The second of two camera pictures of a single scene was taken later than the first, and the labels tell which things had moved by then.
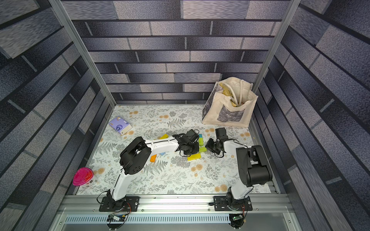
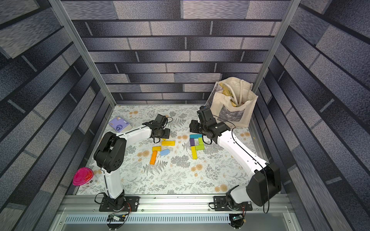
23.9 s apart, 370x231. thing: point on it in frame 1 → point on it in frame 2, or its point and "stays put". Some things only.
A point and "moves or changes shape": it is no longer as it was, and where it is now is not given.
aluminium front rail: x=177 y=213 stays put
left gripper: x=196 y=150 → x=166 y=135
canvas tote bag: x=231 y=102 stays put
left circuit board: x=116 y=218 stays put
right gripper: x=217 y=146 → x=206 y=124
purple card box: x=122 y=126 stays put
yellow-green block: x=194 y=156 moves or changes shape
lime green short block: x=201 y=141 stays put
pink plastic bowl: x=82 y=175 stays put
